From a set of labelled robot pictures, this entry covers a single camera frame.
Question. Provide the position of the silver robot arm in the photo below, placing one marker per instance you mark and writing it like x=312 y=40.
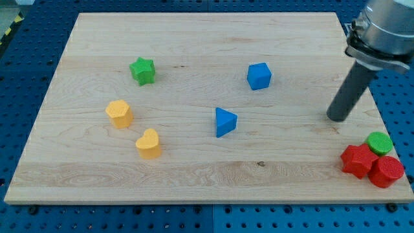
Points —
x=381 y=37

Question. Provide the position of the blue cube block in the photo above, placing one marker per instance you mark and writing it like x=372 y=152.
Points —
x=259 y=76

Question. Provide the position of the green star block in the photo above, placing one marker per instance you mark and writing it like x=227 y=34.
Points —
x=143 y=71

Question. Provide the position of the red star block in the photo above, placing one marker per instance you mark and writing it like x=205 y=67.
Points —
x=358 y=160

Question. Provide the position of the blue triangle block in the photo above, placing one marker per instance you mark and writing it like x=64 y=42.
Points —
x=225 y=121

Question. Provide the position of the light wooden board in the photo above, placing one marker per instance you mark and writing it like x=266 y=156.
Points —
x=284 y=149

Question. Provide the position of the yellow heart block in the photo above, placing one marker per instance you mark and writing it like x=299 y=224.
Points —
x=148 y=145

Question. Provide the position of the yellow hexagon block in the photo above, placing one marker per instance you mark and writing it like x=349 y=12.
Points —
x=119 y=113

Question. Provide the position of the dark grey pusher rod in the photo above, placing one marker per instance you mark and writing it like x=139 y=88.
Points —
x=350 y=91

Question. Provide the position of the green cylinder block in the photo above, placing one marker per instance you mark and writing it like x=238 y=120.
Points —
x=379 y=143

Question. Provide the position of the red cylinder block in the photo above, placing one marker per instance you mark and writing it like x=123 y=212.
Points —
x=386 y=171

